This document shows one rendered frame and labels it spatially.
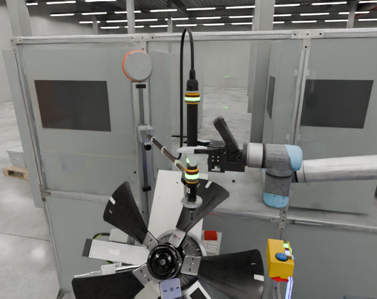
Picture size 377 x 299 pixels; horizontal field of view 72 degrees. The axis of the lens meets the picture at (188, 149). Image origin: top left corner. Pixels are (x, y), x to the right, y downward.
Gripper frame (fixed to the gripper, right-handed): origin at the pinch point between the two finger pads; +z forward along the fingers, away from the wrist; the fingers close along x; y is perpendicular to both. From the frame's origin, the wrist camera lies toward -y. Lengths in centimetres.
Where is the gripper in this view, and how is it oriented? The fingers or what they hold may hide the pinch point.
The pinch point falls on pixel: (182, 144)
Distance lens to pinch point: 82.2
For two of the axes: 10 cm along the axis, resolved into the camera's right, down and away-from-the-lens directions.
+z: -9.8, -0.6, 2.0
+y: 0.0, 9.5, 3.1
